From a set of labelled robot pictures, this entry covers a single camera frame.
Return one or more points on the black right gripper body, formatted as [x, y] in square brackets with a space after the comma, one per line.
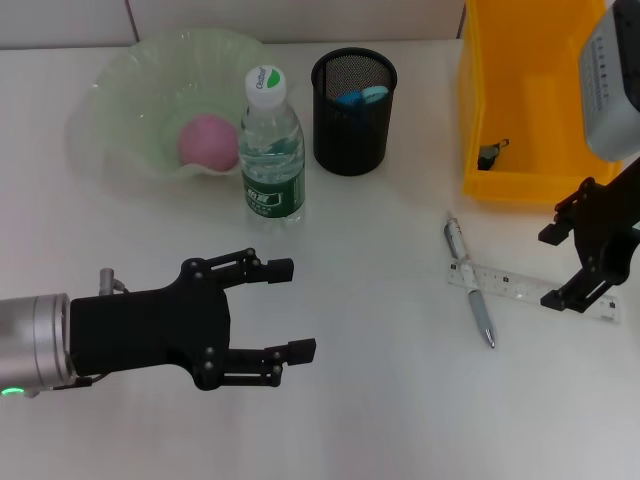
[610, 225]

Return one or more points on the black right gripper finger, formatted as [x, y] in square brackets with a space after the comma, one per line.
[555, 232]
[565, 297]

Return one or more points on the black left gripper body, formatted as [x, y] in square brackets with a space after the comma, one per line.
[145, 330]

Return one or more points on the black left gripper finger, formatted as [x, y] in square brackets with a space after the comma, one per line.
[280, 270]
[302, 350]

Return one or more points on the transparent plastic ruler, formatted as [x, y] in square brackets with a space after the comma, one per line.
[520, 285]

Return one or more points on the clear green-label water bottle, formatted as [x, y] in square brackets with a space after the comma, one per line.
[272, 190]

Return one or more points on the silver ballpoint pen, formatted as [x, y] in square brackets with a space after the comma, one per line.
[475, 295]

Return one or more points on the pink peach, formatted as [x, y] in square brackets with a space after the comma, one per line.
[207, 142]

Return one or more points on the blue sheathed scissors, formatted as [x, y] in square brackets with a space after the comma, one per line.
[350, 98]

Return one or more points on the black mesh pen holder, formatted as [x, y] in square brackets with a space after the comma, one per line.
[350, 145]

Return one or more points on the green glass fruit plate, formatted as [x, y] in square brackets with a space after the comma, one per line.
[150, 100]

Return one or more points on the yellow plastic bin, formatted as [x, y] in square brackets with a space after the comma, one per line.
[525, 180]

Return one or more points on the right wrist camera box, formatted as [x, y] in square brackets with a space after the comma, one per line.
[612, 90]

